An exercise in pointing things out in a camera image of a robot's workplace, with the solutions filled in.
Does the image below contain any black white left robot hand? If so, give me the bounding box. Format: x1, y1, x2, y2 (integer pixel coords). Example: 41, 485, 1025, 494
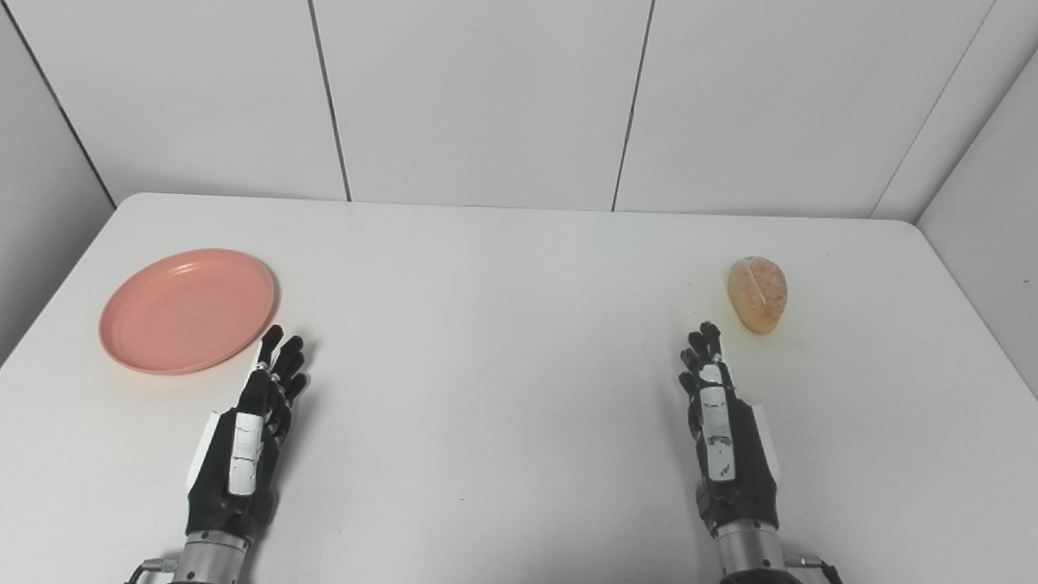
185, 324, 310, 544

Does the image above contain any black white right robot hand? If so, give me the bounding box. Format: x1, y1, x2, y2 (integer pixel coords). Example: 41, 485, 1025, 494
680, 322, 782, 538

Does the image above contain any brown bread roll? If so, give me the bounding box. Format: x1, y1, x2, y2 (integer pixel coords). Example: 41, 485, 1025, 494
727, 256, 788, 335

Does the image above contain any pink round plate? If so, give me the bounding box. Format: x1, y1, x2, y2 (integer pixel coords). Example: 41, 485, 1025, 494
99, 248, 277, 376

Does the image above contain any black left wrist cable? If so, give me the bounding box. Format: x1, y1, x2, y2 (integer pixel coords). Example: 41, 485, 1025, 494
126, 557, 180, 584

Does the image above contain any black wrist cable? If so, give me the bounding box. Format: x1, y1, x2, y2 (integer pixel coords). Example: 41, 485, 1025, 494
126, 557, 180, 584
783, 552, 844, 584

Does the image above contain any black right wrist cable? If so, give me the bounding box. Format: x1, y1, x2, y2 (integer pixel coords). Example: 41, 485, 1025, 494
783, 552, 844, 584

